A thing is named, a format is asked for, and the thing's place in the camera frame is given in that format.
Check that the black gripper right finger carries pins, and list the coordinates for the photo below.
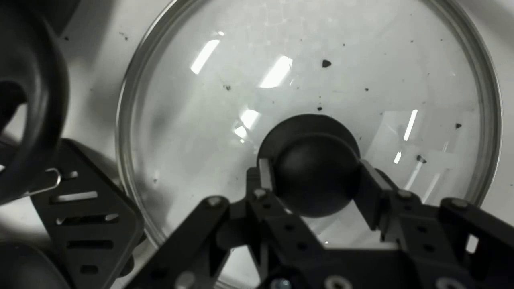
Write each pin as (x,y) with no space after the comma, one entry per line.
(459,241)

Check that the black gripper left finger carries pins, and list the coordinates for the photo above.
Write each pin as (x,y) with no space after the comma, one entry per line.
(214,241)

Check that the glass lid with black knob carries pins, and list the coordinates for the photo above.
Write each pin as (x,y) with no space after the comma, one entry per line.
(321,69)

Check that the black slotted spatula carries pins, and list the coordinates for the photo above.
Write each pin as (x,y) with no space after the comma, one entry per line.
(90,227)

